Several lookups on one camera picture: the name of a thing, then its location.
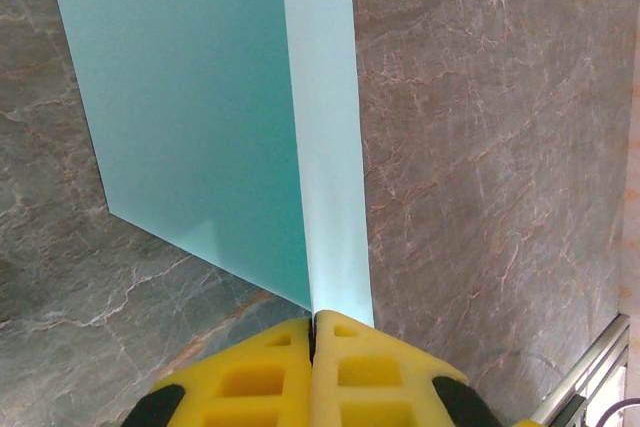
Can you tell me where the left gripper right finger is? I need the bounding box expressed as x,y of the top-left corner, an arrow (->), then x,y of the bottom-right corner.
313,309 -> 506,427

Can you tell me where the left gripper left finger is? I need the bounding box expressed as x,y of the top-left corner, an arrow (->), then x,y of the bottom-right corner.
122,316 -> 314,427

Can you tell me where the light blue paper sheet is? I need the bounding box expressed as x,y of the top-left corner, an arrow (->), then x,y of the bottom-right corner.
43,0 -> 374,328

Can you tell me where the aluminium table side rail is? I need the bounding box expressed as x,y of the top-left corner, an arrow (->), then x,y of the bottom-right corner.
529,311 -> 640,427

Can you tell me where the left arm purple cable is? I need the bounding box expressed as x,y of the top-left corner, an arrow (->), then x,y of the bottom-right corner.
597,394 -> 640,427

